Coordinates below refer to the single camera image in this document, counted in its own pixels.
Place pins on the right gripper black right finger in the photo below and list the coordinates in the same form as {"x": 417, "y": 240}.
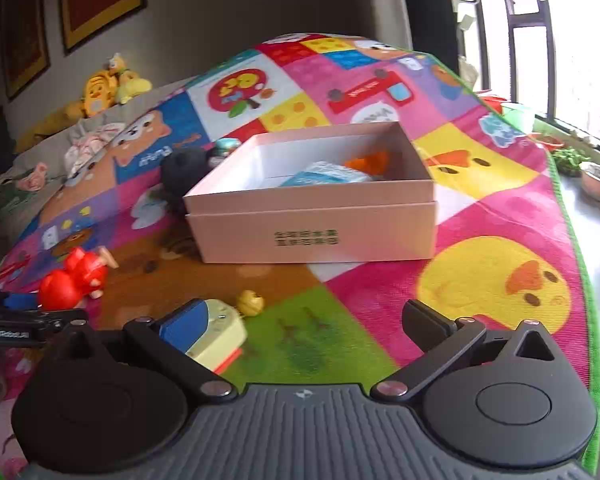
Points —
{"x": 446, "y": 346}

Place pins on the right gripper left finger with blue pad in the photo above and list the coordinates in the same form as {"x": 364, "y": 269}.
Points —
{"x": 160, "y": 345}

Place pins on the small yellow bell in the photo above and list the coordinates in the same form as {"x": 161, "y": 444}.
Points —
{"x": 249, "y": 303}

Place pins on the red plastic toy figure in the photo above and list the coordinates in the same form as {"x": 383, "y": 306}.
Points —
{"x": 83, "y": 276}

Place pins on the black plush toy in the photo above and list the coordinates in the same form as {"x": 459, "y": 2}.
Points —
{"x": 179, "y": 172}

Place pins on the colourful cartoon play mat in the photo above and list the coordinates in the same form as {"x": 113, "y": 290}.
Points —
{"x": 526, "y": 405}

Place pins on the grey sofa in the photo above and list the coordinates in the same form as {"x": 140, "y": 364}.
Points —
{"x": 18, "y": 208}

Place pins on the pink rose plush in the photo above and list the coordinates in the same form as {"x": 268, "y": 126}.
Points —
{"x": 34, "y": 180}

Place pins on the pink cardboard box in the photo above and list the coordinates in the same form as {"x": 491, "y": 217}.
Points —
{"x": 238, "y": 212}

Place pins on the orange toy in box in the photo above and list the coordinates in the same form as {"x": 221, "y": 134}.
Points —
{"x": 375, "y": 165}

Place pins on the crumpled pink white cloth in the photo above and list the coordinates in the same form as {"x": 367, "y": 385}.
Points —
{"x": 88, "y": 144}

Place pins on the teal white small toy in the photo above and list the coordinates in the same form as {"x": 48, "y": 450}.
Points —
{"x": 226, "y": 146}

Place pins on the blue white tissue pack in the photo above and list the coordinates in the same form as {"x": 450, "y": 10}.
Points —
{"x": 325, "y": 173}

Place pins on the potted green plant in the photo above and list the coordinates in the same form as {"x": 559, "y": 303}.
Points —
{"x": 568, "y": 161}

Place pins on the red flower pot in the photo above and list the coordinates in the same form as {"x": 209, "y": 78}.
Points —
{"x": 547, "y": 141}

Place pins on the green plastic bucket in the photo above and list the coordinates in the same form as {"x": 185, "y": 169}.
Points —
{"x": 519, "y": 116}

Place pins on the red plastic bucket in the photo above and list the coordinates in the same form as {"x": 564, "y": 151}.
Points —
{"x": 495, "y": 102}

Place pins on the yellow tiger plush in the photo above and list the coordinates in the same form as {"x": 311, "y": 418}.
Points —
{"x": 99, "y": 93}

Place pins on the yellow green duck plush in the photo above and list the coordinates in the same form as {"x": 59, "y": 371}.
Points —
{"x": 127, "y": 84}

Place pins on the left red framed picture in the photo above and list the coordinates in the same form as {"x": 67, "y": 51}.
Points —
{"x": 24, "y": 51}

